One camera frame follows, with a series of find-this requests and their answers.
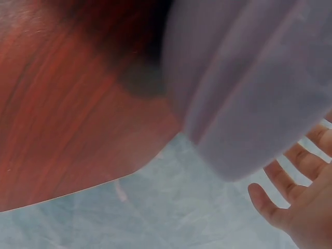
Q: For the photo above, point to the person's right hand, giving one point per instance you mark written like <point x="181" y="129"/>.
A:
<point x="308" y="207"/>

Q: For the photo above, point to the pale lavender cloth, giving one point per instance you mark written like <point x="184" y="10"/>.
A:
<point x="241" y="85"/>

